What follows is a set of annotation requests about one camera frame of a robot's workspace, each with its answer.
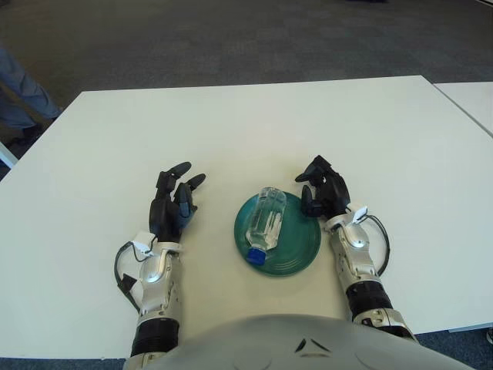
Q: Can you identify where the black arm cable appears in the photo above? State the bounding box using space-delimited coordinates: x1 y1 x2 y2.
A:
361 214 391 277
114 241 146 315

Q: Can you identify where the grey robot torso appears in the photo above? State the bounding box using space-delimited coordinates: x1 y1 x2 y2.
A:
144 314 475 370

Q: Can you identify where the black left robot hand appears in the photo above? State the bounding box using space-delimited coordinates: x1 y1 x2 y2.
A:
148 161 206 244

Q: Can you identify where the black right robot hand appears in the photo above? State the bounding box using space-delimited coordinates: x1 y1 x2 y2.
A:
294 154 352 220

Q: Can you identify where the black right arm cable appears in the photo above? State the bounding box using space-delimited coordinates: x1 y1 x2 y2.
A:
361 214 391 277

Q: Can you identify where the white furniture edge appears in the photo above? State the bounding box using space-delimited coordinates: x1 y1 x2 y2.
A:
0 140 17 170

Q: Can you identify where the green round plate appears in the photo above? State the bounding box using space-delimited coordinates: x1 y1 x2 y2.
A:
233 191 323 278

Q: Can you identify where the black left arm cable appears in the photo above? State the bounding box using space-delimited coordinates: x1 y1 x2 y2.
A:
114 241 146 315

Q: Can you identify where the clear bottle with blue cap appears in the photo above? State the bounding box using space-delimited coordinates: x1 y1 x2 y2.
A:
246 186 287 267

